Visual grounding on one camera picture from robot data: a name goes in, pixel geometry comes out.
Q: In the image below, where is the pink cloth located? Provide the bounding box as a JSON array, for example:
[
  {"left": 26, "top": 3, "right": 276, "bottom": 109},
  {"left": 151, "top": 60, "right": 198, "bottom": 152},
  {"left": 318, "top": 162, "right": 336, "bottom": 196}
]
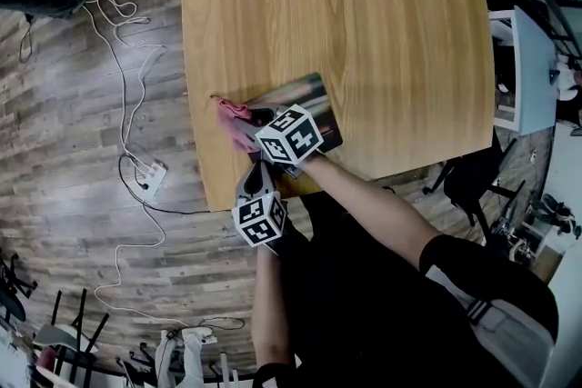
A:
[{"left": 211, "top": 94, "right": 261, "bottom": 155}]

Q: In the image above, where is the black office chair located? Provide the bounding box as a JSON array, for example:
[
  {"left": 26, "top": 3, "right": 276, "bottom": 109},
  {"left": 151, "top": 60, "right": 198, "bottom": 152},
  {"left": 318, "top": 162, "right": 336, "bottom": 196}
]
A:
[{"left": 422, "top": 126, "right": 529, "bottom": 243}]

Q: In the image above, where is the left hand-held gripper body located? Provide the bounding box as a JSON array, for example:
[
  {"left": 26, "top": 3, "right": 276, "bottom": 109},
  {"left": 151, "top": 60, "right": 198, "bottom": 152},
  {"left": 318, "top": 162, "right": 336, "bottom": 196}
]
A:
[{"left": 230, "top": 189, "right": 293, "bottom": 259}]

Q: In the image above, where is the black cable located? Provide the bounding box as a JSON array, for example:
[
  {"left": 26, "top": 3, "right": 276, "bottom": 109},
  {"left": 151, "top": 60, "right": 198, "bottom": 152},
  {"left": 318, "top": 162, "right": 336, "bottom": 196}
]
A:
[{"left": 116, "top": 153, "right": 213, "bottom": 215}]

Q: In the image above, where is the white power strip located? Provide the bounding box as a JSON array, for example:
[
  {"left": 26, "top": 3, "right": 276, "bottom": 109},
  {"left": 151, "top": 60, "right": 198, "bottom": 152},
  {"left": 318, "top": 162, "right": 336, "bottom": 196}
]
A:
[{"left": 138, "top": 161, "right": 168, "bottom": 199}]

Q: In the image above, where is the white cable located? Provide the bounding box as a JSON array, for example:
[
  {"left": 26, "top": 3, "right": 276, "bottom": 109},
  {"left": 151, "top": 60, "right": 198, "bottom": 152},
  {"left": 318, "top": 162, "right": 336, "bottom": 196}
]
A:
[
  {"left": 81, "top": 0, "right": 170, "bottom": 178},
  {"left": 94, "top": 194, "right": 192, "bottom": 328}
]

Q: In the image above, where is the light blue table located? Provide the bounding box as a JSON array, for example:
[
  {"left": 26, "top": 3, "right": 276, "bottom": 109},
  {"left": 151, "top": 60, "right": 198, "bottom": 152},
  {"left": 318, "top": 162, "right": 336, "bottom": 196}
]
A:
[{"left": 488, "top": 6, "right": 559, "bottom": 137}]

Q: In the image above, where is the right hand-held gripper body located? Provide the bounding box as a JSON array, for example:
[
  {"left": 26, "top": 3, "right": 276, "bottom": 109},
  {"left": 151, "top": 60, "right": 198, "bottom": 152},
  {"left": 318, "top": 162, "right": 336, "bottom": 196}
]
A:
[{"left": 253, "top": 103, "right": 329, "bottom": 182}]

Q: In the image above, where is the person's right forearm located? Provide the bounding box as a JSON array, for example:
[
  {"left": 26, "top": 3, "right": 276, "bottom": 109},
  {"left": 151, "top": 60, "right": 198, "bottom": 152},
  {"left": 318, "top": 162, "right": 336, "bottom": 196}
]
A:
[{"left": 299, "top": 152, "right": 446, "bottom": 274}]

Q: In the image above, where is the person's black and white clothing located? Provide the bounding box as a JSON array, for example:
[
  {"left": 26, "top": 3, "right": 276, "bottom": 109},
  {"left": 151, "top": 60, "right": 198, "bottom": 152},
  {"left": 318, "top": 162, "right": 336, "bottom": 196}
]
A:
[{"left": 252, "top": 190, "right": 560, "bottom": 388}]

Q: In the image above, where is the person's left forearm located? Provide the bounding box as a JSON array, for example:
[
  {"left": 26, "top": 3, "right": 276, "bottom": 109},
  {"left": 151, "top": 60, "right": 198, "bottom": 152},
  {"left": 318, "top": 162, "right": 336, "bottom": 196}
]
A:
[{"left": 250, "top": 240, "right": 293, "bottom": 373}]

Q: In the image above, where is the dark printed mouse pad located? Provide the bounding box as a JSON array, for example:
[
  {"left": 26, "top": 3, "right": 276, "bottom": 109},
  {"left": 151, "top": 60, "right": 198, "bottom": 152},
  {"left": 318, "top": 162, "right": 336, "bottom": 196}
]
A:
[{"left": 240, "top": 72, "right": 345, "bottom": 154}]

